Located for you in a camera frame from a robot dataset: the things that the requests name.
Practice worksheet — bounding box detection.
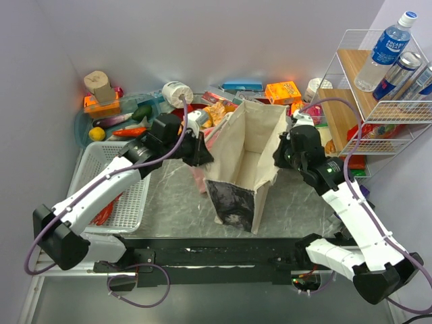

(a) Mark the pink plastic grocery bag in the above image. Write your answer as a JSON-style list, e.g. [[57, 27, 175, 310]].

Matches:
[[190, 126, 219, 194]]

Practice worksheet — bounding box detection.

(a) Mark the beige canvas tote bag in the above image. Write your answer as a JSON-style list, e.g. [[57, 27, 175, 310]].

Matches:
[[202, 101, 289, 234]]

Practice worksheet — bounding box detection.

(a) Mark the Red Bull can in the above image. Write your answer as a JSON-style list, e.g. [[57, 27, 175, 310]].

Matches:
[[373, 51, 422, 101]]

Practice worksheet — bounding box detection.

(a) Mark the Pocari Sweat water bottle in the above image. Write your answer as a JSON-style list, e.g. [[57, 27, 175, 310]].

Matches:
[[354, 11, 418, 92]]

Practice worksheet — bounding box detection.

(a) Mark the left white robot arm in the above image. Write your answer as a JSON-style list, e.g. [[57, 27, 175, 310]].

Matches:
[[32, 110, 213, 271]]

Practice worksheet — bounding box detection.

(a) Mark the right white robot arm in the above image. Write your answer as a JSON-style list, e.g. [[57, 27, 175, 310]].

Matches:
[[273, 125, 424, 304]]

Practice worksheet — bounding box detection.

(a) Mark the red round plate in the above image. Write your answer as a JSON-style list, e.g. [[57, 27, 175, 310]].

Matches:
[[170, 103, 207, 120]]

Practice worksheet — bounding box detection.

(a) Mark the cassava chips bag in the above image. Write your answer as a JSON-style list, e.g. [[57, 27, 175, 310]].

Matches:
[[317, 126, 338, 157]]

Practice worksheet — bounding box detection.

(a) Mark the croissant bread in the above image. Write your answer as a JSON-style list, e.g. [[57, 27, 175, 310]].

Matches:
[[201, 102, 236, 128]]

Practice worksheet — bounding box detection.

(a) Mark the red toothpaste box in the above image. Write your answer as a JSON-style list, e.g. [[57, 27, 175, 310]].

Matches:
[[201, 91, 237, 107]]

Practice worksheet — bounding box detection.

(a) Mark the toy carrot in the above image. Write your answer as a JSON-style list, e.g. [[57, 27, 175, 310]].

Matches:
[[113, 127, 147, 138]]

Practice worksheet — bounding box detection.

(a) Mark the white toilet paper roll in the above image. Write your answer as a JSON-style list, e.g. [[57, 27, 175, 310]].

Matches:
[[161, 81, 194, 109]]

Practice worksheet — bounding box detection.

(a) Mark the orange snack box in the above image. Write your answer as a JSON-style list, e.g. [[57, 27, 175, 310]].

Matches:
[[265, 81, 302, 105]]

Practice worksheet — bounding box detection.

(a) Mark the red snack packet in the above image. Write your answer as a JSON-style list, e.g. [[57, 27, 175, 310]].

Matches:
[[348, 155, 366, 170]]

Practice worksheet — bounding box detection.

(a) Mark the green snack packet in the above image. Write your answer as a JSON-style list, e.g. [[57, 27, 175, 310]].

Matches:
[[351, 169, 367, 178]]

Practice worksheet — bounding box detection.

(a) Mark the teal plastic tray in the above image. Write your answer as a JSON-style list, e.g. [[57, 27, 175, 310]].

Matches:
[[74, 94, 165, 149]]

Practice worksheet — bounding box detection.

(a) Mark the blue flat box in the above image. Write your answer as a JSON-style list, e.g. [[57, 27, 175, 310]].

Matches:
[[222, 80, 263, 92]]

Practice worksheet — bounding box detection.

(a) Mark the red candy bag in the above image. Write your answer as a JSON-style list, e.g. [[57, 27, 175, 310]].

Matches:
[[361, 123, 405, 139]]

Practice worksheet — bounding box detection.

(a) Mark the purple box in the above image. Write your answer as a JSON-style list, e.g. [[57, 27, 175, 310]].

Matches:
[[359, 184, 370, 202]]

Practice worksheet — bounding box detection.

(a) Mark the yellow lemon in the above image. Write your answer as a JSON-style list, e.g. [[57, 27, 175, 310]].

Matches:
[[88, 127, 106, 142]]

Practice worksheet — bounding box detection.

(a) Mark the white perforated plastic basket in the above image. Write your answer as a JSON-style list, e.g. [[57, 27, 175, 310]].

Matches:
[[67, 141, 151, 234]]

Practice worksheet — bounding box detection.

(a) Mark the orange box under roll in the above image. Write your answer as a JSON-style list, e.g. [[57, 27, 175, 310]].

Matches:
[[83, 92, 121, 119]]

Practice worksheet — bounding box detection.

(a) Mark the brown toilet paper roll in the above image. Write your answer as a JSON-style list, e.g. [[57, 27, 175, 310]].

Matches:
[[84, 71, 116, 103]]

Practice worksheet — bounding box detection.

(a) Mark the red toy lobster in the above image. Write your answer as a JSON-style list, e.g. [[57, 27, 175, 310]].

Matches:
[[90, 194, 122, 226]]

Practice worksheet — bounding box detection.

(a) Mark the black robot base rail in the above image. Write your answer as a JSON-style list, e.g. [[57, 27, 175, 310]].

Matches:
[[93, 238, 327, 288]]

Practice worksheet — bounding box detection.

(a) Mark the white wire shelf rack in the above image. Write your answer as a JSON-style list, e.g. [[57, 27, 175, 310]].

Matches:
[[312, 30, 431, 182]]

